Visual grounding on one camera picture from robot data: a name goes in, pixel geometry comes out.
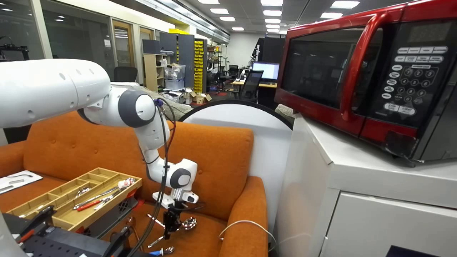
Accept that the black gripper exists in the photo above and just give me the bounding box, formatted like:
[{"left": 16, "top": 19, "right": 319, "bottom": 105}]
[{"left": 163, "top": 205, "right": 181, "bottom": 232}]

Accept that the silver spoon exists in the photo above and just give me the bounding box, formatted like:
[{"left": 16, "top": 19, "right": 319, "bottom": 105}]
[
  {"left": 146, "top": 214, "right": 166, "bottom": 228},
  {"left": 180, "top": 217, "right": 197, "bottom": 231}
]

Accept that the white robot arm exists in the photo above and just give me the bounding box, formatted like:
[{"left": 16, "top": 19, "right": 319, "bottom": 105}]
[{"left": 0, "top": 58, "right": 199, "bottom": 209}]

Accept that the orange fabric sofa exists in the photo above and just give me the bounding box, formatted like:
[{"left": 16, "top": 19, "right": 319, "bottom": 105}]
[{"left": 0, "top": 112, "right": 269, "bottom": 257}]

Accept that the wooden cutlery tray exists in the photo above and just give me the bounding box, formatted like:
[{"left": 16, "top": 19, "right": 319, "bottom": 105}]
[{"left": 9, "top": 167, "right": 142, "bottom": 231}]

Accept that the black mounting plate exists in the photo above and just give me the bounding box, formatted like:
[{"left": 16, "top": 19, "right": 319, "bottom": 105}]
[{"left": 0, "top": 199, "right": 136, "bottom": 257}]

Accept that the white paper sheet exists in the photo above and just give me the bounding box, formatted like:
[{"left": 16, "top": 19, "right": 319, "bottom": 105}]
[{"left": 0, "top": 169, "right": 42, "bottom": 194}]

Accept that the white cabinet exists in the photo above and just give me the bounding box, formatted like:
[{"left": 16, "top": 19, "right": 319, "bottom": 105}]
[{"left": 276, "top": 115, "right": 457, "bottom": 257}]

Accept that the computer monitor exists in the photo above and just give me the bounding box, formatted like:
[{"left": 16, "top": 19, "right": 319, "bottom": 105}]
[{"left": 251, "top": 61, "right": 280, "bottom": 81}]

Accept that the red microwave oven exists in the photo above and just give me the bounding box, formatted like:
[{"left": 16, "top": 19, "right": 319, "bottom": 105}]
[{"left": 276, "top": 0, "right": 457, "bottom": 162}]

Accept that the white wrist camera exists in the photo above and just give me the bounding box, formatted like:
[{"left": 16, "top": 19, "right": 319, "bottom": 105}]
[{"left": 153, "top": 189, "right": 199, "bottom": 208}]

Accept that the blue handled utensil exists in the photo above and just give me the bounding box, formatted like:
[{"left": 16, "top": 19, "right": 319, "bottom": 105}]
[{"left": 149, "top": 245, "right": 174, "bottom": 257}]

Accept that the white cable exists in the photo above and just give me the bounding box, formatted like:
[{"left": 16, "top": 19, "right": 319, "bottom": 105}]
[{"left": 217, "top": 218, "right": 279, "bottom": 247}]

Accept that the red handled tool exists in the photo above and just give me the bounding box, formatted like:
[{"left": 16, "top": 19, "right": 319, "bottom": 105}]
[{"left": 73, "top": 189, "right": 122, "bottom": 211}]

